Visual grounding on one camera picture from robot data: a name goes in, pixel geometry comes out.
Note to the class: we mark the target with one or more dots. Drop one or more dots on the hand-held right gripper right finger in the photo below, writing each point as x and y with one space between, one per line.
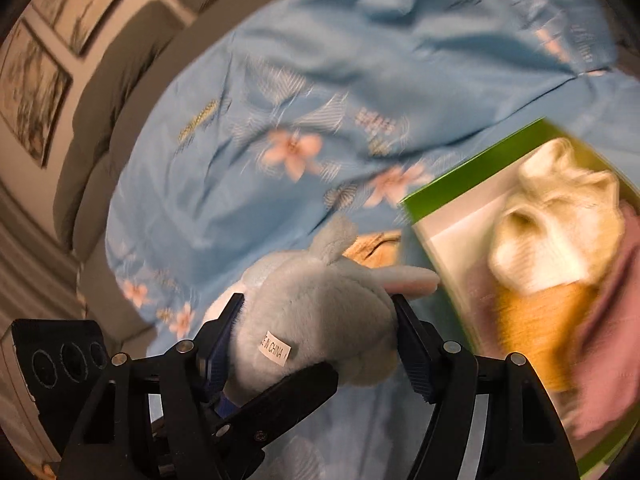
412 355

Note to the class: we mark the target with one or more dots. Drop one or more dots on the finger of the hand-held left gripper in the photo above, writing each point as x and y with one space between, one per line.
290 395

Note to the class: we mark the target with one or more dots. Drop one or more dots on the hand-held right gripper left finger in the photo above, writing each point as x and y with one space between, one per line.
220 355

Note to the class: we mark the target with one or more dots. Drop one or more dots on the light blue plush toy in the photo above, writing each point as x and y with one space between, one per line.
320 310

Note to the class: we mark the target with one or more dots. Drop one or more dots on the orange fuzzy cloth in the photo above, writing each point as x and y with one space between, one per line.
540 330

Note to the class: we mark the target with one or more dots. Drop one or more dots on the green box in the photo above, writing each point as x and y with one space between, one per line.
450 185

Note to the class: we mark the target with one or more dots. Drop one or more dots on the cream waffle cloth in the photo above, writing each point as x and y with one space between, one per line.
550 220

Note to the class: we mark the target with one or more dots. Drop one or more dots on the pink cloth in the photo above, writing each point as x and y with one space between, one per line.
615 360

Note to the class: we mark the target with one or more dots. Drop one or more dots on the grey sofa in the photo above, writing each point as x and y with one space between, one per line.
125 100

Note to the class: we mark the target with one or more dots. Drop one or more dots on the light blue floral blanket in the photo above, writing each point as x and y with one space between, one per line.
350 60

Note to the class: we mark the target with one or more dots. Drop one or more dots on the framed wall picture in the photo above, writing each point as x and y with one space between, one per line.
30 95
85 5

